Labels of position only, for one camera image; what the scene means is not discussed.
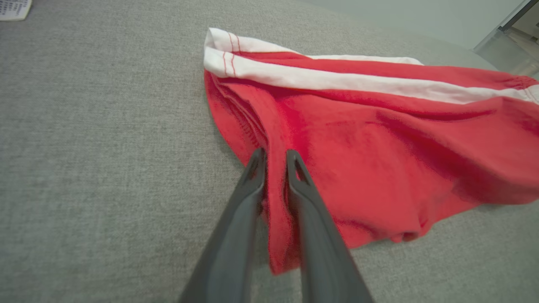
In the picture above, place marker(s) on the red shorts with white stripes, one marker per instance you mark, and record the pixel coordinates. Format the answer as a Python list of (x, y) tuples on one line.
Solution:
[(379, 147)]

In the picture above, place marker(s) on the grey fabric sofa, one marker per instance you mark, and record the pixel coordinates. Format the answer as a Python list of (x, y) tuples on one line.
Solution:
[(105, 168)]

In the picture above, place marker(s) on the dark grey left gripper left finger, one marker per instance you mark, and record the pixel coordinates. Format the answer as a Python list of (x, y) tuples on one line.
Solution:
[(236, 244)]

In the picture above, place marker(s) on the red jersey with black number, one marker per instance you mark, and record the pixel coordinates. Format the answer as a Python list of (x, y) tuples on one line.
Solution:
[(14, 8)]

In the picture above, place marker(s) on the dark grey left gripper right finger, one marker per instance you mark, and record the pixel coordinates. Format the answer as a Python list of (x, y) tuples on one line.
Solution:
[(320, 252)]

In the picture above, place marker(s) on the glass panel with grey frame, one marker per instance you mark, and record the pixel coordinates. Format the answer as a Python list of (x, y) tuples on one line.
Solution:
[(509, 46)]

